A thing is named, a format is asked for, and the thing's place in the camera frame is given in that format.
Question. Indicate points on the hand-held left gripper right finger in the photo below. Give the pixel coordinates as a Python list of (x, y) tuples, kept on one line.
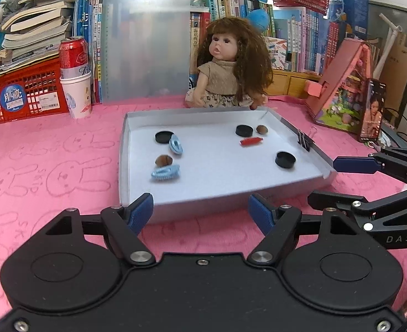
[(261, 212)]

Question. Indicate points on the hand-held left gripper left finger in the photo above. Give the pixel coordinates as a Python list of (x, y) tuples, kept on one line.
[(139, 211)]

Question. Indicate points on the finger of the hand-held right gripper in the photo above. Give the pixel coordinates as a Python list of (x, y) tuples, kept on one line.
[(355, 165), (331, 201)]

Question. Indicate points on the blue hair clip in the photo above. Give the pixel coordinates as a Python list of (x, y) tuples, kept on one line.
[(165, 173), (176, 144)]

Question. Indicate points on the silver shallow cardboard box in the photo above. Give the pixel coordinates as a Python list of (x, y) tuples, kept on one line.
[(224, 176)]

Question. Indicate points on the brown walnut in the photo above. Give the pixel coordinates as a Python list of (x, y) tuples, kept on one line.
[(163, 161)]

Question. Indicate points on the black round cap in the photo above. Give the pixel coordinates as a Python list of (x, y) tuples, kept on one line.
[(164, 137), (244, 130), (285, 159)]

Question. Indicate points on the small brown nut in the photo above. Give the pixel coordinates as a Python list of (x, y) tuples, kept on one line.
[(262, 130)]

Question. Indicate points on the crumpled white paper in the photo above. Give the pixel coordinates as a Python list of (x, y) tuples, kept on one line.
[(384, 141)]

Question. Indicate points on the black binder clip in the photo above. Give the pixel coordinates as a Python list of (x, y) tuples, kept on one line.
[(305, 140)]

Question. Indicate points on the smartphone with lit screen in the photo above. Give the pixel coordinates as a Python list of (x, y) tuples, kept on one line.
[(373, 110)]

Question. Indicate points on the red capsule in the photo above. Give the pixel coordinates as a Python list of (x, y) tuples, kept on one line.
[(251, 141)]

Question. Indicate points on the pink triangular toy house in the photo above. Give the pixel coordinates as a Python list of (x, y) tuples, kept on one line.
[(341, 86)]

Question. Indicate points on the pink printed blanket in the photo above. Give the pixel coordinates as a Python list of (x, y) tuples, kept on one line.
[(51, 166)]

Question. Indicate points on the brown cardboard sheet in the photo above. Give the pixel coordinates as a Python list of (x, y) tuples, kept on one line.
[(400, 76)]

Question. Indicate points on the wooden desk organiser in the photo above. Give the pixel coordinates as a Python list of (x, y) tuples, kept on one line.
[(293, 83)]

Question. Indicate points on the white paper cup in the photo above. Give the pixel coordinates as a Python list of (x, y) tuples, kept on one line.
[(77, 96)]

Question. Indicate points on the white pipe stand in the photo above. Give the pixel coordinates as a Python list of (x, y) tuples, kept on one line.
[(390, 38)]

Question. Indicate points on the row of upright books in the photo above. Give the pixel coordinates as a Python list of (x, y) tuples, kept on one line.
[(307, 41)]

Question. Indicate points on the white printed box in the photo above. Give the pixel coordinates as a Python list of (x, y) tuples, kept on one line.
[(276, 53)]

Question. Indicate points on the blue carton box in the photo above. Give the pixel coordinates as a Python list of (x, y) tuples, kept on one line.
[(348, 10)]

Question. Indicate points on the doll with brown curly hair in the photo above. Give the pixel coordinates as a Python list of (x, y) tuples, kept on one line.
[(231, 55)]

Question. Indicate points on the red plastic crate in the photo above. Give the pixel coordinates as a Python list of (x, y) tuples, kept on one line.
[(23, 96)]

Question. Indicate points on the translucent plastic clipboard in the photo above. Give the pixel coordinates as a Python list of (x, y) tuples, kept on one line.
[(144, 45)]

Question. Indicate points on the red drink can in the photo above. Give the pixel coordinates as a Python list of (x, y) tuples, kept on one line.
[(73, 55)]

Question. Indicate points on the row of blue textbooks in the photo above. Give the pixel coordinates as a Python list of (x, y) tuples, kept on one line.
[(86, 41)]

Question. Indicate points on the stack of worn books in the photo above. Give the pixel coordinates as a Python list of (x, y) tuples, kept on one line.
[(34, 24)]

